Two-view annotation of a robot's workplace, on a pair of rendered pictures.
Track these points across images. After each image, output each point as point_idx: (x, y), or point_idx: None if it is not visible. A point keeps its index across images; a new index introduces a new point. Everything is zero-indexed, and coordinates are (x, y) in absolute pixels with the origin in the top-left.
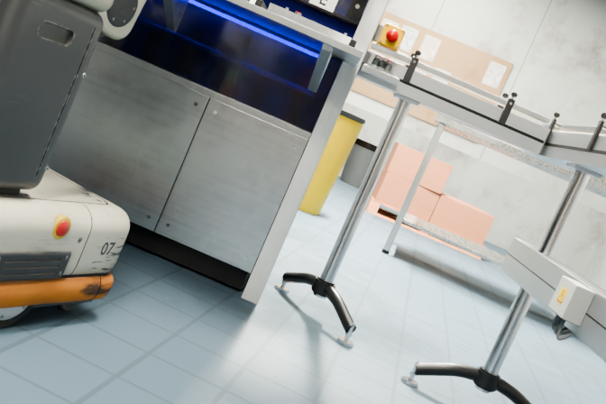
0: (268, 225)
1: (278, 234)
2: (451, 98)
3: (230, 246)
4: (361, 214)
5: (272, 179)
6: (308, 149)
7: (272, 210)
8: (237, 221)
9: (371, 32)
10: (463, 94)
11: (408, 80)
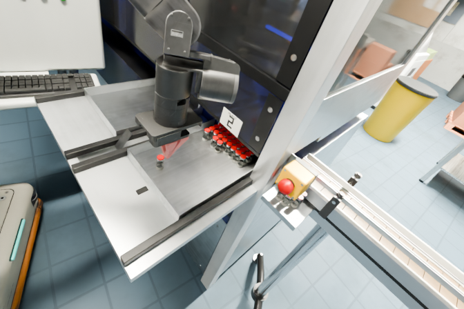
0: (208, 258)
1: (213, 267)
2: (375, 258)
3: (193, 254)
4: (282, 276)
5: (208, 236)
6: (225, 233)
7: (209, 252)
8: (195, 244)
9: (269, 170)
10: (394, 264)
11: (324, 216)
